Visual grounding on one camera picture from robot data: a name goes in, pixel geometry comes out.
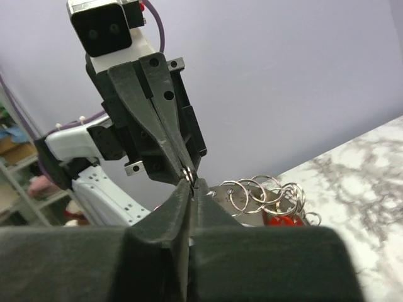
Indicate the red key tag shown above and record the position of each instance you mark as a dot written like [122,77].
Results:
[285,221]

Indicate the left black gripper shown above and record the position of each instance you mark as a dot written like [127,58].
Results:
[148,103]

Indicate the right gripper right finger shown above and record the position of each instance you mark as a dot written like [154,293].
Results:
[231,262]

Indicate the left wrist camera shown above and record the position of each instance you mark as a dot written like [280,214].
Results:
[110,31]

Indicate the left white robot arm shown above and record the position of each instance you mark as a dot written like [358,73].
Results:
[72,155]

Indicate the round metal keyring disc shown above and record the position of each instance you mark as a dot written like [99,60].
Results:
[249,202]

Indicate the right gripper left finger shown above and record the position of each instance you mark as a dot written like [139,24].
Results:
[144,262]

